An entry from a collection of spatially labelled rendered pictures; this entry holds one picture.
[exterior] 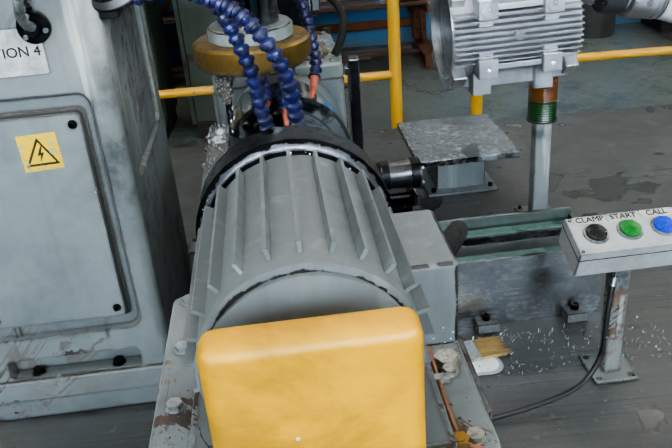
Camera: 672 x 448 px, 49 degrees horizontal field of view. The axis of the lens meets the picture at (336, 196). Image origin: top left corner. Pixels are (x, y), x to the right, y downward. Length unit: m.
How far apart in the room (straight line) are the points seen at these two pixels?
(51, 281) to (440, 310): 0.71
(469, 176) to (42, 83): 1.11
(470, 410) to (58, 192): 0.66
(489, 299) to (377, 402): 0.90
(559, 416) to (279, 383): 0.81
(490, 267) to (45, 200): 0.72
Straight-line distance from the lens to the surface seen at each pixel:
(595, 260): 1.10
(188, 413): 0.68
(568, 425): 1.18
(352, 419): 0.45
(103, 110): 1.03
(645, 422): 1.21
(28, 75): 1.03
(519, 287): 1.33
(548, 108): 1.60
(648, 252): 1.13
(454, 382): 0.68
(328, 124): 1.44
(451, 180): 1.82
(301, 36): 1.13
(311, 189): 0.58
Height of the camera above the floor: 1.60
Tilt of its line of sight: 26 degrees down
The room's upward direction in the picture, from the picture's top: 5 degrees counter-clockwise
